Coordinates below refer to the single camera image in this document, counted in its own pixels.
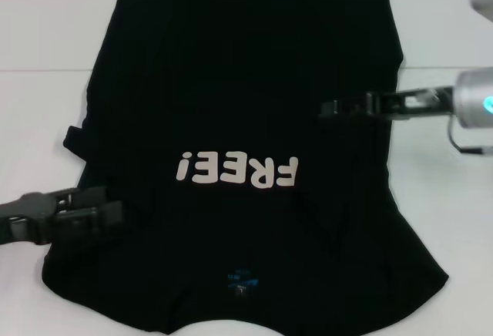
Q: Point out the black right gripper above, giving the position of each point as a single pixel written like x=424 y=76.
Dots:
x=389 y=105

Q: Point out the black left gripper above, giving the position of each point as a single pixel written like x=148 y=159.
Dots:
x=27 y=218

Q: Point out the black shirt with FREE print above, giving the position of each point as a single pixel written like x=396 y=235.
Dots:
x=231 y=62

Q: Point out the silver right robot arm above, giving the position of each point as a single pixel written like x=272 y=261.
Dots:
x=470 y=97

